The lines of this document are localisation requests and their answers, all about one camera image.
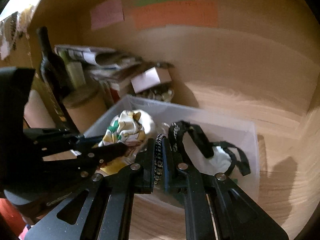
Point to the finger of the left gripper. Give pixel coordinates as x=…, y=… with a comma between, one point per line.
x=93, y=158
x=88, y=141

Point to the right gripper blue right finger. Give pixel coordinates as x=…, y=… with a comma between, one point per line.
x=174, y=179

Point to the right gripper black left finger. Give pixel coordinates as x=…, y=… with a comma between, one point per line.
x=143, y=177

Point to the white cloth pouch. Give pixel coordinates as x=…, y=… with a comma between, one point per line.
x=209, y=161

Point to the floral fabric scrunchie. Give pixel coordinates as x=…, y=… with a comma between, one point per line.
x=132, y=128

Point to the brown cardboard tube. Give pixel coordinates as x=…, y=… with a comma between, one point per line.
x=85, y=106

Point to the red left sleeve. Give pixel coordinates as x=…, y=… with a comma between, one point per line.
x=12, y=217

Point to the stack of magazines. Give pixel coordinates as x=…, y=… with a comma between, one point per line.
x=99, y=63

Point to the dark wine bottle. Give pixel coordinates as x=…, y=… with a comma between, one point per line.
x=54, y=74

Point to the small white cardboard box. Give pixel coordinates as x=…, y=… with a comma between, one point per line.
x=150, y=78

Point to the pink sticky note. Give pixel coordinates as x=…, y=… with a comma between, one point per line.
x=106, y=13

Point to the orange sticky note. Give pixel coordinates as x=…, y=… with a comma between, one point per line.
x=199, y=13

